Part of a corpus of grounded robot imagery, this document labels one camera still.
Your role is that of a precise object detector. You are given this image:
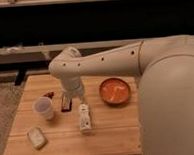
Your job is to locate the white rectangular box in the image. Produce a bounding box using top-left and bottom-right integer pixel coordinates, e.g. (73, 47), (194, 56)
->
(79, 104), (91, 132)

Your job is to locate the small red wrapper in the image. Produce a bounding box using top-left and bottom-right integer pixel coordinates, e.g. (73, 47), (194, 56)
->
(44, 92), (55, 99)

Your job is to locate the orange bowl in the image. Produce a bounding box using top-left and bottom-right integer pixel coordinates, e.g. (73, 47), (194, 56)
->
(99, 78), (131, 105)

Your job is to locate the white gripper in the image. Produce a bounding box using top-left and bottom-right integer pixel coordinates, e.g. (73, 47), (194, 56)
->
(61, 76), (87, 104)

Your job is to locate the wooden table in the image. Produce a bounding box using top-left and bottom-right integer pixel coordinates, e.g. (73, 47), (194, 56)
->
(3, 74), (141, 155)

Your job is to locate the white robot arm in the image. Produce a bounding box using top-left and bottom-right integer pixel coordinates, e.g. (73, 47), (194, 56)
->
(49, 35), (194, 155)

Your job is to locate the white ceramic cup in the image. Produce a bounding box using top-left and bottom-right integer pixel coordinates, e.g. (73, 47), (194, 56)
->
(32, 97), (55, 121)

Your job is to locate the white sponge block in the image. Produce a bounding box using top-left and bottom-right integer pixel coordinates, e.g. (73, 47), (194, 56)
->
(27, 127), (47, 149)

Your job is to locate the long wooden bench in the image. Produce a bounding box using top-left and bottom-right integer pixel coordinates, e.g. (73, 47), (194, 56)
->
(0, 39), (139, 65)

